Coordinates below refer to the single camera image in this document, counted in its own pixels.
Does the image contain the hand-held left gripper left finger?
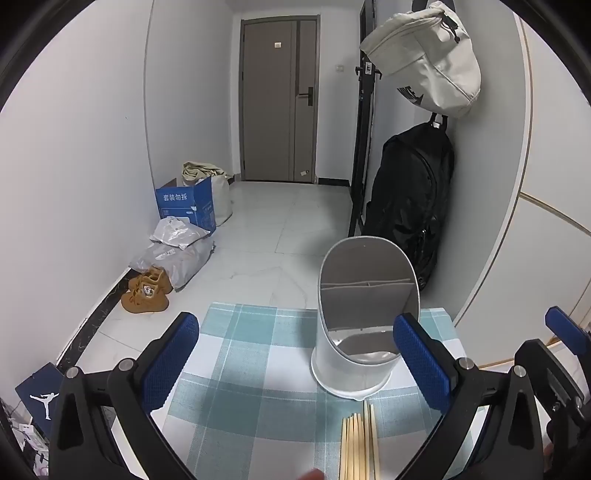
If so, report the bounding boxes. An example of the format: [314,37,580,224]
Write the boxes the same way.
[48,312,200,480]

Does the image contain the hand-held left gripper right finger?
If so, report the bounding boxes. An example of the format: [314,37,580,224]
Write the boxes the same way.
[392,313,551,480]

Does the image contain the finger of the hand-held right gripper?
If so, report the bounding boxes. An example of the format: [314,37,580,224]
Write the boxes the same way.
[514,339,568,402]
[545,306,591,358]

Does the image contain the white oval utensil holder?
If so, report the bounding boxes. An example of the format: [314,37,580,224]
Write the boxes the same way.
[310,235,421,401]

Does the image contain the pile of wooden chopsticks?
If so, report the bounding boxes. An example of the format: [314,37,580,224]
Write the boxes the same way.
[339,401,382,480]

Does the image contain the brown suede shoe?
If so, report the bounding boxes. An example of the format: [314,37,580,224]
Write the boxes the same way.
[121,281,170,315]
[128,266,174,296]

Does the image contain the teal checkered tablecloth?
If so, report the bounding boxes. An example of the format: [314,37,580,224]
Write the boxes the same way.
[152,302,481,480]

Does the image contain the large grey plastic parcel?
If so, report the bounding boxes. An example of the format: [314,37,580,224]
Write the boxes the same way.
[129,237,216,291]

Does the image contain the small white plastic parcel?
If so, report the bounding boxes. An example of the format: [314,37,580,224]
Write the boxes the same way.
[148,215,211,250]

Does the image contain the navy shoe box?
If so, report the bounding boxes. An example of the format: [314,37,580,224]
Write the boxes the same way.
[15,362,65,439]

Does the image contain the blue cardboard box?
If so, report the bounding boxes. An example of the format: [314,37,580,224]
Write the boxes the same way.
[156,176,218,237]

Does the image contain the black backpack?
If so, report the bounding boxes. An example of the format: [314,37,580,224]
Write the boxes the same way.
[360,121,455,291]

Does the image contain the beige tote bag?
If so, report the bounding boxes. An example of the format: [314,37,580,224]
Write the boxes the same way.
[181,161,234,227]

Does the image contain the white wardrobe with gold trim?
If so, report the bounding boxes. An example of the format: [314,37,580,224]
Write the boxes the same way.
[452,11,591,365]

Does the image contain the black metal rack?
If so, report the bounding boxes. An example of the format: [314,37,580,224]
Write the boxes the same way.
[347,0,377,238]

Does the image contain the grey door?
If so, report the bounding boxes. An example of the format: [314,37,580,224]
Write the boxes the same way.
[239,15,320,184]

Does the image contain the white hanging bag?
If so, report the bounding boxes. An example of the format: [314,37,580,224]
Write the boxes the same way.
[359,1,482,120]

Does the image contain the tangle of cables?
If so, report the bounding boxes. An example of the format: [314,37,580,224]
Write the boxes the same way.
[9,406,51,476]

